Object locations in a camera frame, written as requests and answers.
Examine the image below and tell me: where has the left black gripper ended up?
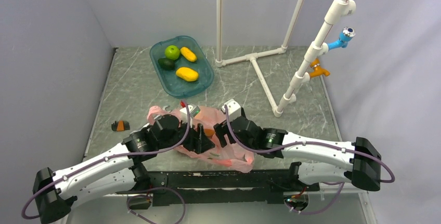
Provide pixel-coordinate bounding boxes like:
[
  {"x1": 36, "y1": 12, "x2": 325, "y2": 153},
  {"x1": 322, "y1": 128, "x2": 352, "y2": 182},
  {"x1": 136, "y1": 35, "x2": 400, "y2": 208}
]
[{"x1": 158, "y1": 116, "x2": 215, "y2": 153}]

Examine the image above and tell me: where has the orange fake fruit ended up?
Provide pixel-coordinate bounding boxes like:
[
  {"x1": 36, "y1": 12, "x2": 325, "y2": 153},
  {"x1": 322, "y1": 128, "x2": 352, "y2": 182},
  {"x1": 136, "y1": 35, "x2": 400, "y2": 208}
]
[{"x1": 204, "y1": 129, "x2": 215, "y2": 138}]

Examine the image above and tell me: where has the pink plastic bag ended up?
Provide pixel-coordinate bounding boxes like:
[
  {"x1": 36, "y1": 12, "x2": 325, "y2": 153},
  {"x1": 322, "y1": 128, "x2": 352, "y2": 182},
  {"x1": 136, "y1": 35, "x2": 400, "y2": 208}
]
[{"x1": 147, "y1": 105, "x2": 256, "y2": 174}]

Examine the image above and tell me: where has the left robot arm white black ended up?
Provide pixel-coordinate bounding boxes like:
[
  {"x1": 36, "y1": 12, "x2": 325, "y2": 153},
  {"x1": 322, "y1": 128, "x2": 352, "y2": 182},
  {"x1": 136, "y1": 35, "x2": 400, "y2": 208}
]
[{"x1": 32, "y1": 114, "x2": 215, "y2": 223}]

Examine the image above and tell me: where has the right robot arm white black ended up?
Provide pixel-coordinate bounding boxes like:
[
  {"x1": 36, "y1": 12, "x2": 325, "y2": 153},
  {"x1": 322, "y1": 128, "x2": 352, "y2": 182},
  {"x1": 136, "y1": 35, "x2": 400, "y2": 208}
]
[{"x1": 215, "y1": 105, "x2": 383, "y2": 191}]

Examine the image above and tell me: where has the yellow fake mango front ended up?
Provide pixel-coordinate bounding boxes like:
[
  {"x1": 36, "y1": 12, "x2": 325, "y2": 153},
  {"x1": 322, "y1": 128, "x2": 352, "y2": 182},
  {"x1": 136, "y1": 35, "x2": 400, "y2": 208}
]
[{"x1": 175, "y1": 67, "x2": 199, "y2": 82}]

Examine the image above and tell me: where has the dark green fake avocado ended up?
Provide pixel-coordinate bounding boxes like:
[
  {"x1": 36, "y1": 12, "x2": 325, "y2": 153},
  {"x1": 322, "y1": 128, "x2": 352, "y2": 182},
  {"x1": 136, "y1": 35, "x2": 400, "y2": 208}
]
[{"x1": 158, "y1": 58, "x2": 175, "y2": 71}]

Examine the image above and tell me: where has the yellow fake fruit rear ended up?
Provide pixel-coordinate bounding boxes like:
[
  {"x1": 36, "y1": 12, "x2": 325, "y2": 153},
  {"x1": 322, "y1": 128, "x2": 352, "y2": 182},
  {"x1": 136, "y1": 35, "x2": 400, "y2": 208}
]
[{"x1": 180, "y1": 47, "x2": 197, "y2": 62}]

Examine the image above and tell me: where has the green fake apple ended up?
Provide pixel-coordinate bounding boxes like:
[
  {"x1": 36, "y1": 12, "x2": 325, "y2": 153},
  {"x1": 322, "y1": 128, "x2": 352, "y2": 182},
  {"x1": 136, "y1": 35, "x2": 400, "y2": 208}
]
[{"x1": 164, "y1": 45, "x2": 180, "y2": 60}]

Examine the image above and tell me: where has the silver wrench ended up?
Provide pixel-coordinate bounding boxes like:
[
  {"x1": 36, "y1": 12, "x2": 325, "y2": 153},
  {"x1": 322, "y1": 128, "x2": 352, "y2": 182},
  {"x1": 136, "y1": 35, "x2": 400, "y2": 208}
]
[{"x1": 162, "y1": 105, "x2": 173, "y2": 113}]

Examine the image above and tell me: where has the teal plastic tray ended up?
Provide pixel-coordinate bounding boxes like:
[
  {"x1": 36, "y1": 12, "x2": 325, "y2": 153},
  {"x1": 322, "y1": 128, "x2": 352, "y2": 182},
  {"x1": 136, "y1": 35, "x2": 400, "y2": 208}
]
[{"x1": 150, "y1": 35, "x2": 214, "y2": 99}]

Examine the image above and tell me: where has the small black orange tool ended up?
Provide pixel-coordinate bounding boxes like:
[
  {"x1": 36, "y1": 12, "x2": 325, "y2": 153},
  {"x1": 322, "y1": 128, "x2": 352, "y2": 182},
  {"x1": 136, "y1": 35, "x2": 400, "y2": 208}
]
[{"x1": 111, "y1": 120, "x2": 131, "y2": 132}]

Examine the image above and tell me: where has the orange faucet tap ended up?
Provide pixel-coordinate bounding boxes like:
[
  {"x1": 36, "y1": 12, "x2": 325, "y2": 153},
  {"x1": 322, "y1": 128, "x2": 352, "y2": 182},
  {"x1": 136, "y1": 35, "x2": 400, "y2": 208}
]
[{"x1": 309, "y1": 58, "x2": 330, "y2": 78}]

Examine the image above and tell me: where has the blue faucet tap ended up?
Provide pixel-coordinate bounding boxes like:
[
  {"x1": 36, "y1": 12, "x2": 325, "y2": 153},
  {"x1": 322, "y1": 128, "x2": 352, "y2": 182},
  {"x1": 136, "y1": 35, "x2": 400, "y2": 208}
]
[{"x1": 327, "y1": 27, "x2": 356, "y2": 50}]

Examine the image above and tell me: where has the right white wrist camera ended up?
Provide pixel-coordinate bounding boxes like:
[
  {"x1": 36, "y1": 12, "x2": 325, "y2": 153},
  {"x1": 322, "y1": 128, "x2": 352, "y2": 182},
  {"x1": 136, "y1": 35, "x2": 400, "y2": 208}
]
[{"x1": 221, "y1": 99, "x2": 242, "y2": 121}]

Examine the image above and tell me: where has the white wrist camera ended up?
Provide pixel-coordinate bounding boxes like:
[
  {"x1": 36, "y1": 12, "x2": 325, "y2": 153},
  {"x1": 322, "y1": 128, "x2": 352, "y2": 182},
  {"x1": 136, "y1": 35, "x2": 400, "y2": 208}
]
[
  {"x1": 179, "y1": 100, "x2": 200, "y2": 124},
  {"x1": 221, "y1": 99, "x2": 242, "y2": 121}
]

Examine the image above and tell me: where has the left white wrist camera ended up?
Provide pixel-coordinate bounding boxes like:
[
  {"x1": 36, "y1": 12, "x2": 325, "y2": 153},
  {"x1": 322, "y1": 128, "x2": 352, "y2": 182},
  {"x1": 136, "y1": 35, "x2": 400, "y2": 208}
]
[{"x1": 179, "y1": 100, "x2": 200, "y2": 124}]

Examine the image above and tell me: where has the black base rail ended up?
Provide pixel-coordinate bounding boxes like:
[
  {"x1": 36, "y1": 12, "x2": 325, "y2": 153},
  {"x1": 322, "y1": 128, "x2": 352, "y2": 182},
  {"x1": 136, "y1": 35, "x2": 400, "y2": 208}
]
[{"x1": 123, "y1": 169, "x2": 319, "y2": 206}]

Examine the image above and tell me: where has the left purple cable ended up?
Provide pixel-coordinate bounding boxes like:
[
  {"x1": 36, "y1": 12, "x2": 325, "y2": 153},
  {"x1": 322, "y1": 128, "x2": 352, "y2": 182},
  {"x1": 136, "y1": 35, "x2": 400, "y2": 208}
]
[{"x1": 21, "y1": 101, "x2": 192, "y2": 224}]

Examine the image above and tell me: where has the purple cable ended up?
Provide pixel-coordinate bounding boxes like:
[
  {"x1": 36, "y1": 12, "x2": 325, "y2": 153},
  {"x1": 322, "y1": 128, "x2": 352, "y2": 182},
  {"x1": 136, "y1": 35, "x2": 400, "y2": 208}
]
[
  {"x1": 21, "y1": 101, "x2": 192, "y2": 224},
  {"x1": 224, "y1": 105, "x2": 396, "y2": 216}
]

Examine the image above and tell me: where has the aluminium extrusion frame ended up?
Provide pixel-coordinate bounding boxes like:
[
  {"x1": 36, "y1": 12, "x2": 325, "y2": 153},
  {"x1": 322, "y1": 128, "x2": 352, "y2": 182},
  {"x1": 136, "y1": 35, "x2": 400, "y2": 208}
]
[{"x1": 55, "y1": 172, "x2": 366, "y2": 224}]

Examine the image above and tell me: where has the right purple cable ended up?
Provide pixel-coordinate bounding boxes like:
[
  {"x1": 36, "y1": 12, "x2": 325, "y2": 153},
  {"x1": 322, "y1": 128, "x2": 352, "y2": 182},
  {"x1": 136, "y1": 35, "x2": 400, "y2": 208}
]
[{"x1": 224, "y1": 105, "x2": 396, "y2": 216}]

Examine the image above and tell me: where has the white PVC pipe frame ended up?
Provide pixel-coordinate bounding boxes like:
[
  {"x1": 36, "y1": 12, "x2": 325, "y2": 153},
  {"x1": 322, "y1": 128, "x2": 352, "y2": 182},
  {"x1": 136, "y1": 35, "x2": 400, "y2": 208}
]
[{"x1": 215, "y1": 0, "x2": 356, "y2": 117}]

